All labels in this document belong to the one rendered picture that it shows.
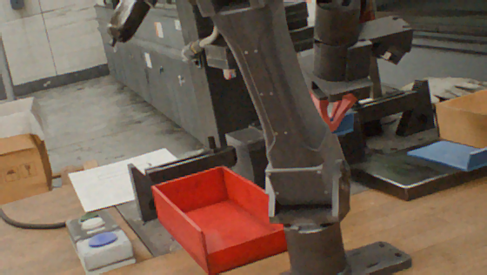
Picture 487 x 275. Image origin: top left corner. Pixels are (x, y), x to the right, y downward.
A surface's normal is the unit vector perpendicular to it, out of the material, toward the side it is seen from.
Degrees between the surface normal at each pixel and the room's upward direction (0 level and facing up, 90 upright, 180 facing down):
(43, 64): 90
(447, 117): 90
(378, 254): 0
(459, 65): 90
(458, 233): 0
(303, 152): 110
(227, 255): 90
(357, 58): 115
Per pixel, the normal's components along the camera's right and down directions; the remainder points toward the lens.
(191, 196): 0.30, 0.12
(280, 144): -0.37, 0.57
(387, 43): 0.35, 0.52
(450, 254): -0.20, -0.96
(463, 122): -0.93, 0.25
